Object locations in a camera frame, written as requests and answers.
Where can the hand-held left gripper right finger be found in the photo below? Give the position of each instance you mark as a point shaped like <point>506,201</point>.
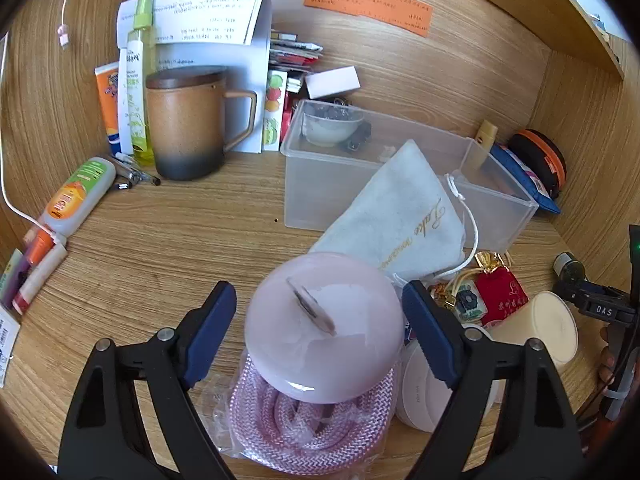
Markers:
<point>430,330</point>

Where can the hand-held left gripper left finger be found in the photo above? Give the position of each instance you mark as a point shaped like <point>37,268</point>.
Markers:
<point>212,330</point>

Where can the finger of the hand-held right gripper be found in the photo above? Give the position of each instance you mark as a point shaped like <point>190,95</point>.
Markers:
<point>575,291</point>

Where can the small dark bottle white label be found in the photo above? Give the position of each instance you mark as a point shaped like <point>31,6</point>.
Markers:
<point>567,265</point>

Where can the cream round jar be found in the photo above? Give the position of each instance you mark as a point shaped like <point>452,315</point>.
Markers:
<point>540,330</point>

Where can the red embroidered pouch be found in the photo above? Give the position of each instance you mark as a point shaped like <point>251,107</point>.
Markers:
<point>502,300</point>

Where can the pink round domed case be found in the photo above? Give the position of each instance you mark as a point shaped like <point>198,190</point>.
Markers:
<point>350,360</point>

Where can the clear plastic storage box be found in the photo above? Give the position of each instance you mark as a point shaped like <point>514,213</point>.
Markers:
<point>320,185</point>

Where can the wooden desktop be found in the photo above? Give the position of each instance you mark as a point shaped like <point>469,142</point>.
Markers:
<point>175,240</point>

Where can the person's right hand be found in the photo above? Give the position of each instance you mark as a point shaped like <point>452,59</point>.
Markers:
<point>606,365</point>

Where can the green card charm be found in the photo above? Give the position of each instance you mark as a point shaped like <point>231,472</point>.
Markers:
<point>470,305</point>

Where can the white round compact case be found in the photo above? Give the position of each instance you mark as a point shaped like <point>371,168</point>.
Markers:
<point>417,395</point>

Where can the metal hair clip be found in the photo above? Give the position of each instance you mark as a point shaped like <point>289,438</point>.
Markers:
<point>312,310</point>

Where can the blue pencil pouch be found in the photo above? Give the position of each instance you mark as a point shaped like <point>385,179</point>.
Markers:
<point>520,175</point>

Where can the black round case orange zipper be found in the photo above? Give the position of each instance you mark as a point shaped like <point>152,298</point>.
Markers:
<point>540,155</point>

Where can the bundle of pens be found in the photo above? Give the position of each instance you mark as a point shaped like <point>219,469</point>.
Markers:
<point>135,172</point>

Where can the small cream yellow bottle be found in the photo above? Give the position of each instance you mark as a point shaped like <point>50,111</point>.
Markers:
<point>485,135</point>

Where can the white and red tube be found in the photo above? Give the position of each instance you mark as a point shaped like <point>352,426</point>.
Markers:
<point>37,280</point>

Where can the orange lip balm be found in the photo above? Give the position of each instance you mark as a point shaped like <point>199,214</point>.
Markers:
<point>39,249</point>

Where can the white tube orange green label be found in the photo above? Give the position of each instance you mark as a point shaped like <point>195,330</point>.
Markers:
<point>75,195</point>

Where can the white barcode label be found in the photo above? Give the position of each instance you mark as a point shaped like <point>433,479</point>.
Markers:
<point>7,345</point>

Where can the black binder clip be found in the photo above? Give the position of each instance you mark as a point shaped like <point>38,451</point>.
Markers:
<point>357,137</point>

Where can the brown ceramic mug with lid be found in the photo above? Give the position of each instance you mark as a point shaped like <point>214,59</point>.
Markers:
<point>185,125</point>

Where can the green purple card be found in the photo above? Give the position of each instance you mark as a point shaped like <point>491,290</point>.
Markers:
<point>12,275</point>

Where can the red packet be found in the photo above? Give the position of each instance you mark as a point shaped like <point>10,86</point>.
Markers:
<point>286,120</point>

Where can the white bowl of beads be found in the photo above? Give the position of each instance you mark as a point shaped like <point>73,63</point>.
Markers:
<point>327,130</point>

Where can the fruit sticker sheet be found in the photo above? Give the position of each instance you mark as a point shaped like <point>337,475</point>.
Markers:
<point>272,110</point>

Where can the orange sunscreen tube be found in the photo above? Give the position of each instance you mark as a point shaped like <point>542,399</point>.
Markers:
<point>110,105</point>

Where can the green spray bottle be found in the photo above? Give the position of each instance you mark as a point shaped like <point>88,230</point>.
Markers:
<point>136,85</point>

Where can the small white cardboard box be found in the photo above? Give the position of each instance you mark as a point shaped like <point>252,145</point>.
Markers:
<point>332,82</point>

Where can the wooden shelf board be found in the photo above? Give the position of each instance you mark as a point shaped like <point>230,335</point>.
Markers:
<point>550,10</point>

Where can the stack of books and packets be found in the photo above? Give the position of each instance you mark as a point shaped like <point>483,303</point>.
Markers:
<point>292,55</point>

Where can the white folded paper sheet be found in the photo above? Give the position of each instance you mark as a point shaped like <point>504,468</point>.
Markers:
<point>215,15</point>

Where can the orange paper note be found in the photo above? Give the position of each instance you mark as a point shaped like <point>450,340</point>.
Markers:
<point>370,2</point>

